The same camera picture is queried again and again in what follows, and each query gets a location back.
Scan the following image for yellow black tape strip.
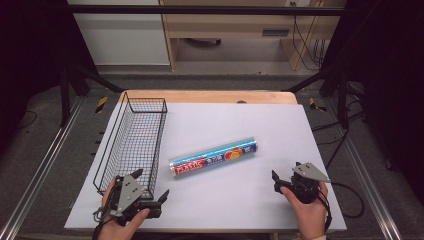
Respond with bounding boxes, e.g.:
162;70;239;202
95;96;110;114
307;97;328;113

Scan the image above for black wire basket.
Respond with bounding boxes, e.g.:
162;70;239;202
92;91;169;201

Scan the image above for black metal stand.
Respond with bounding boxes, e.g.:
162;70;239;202
285;64;352;130
59;64;125;128

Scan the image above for black hanging cables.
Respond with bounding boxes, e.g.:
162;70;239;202
291;1;327;72

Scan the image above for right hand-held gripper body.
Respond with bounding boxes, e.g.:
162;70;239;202
273;161;332;205

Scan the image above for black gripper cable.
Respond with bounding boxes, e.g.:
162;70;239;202
316;181;365;233

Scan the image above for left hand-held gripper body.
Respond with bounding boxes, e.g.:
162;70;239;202
108;175;163;226

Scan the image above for wooden desk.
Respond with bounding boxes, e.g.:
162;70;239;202
159;0;348;72

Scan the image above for white table mat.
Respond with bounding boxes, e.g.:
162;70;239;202
64;101;348;233

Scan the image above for person's right hand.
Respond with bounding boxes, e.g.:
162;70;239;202
279;181;330;240

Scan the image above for black horizontal bar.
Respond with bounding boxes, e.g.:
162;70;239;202
66;4;349;17

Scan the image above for black curtain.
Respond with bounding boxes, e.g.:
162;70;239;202
0;0;101;158
321;0;424;201

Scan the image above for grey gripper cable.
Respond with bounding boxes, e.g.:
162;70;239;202
92;205;113;223

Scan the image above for person's left hand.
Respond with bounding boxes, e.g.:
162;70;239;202
97;176;151;240

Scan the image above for white cabinet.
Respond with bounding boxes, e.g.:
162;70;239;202
67;0;171;66

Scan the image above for aluminium rail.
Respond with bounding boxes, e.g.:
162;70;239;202
323;96;403;240
0;95;85;240

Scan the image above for blue foil snack tube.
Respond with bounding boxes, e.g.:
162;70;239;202
169;136;260;178

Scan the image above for black floor cable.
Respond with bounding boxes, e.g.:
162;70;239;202
311;99;366;171
16;109;38;130

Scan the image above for wooden table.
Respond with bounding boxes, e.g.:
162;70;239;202
119;89;299;105

